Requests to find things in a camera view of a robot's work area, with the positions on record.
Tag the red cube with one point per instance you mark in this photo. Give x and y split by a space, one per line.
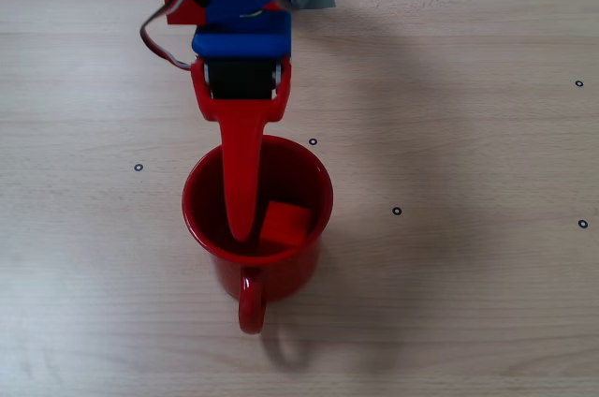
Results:
285 224

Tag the red enamel mug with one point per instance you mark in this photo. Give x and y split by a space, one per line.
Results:
281 275

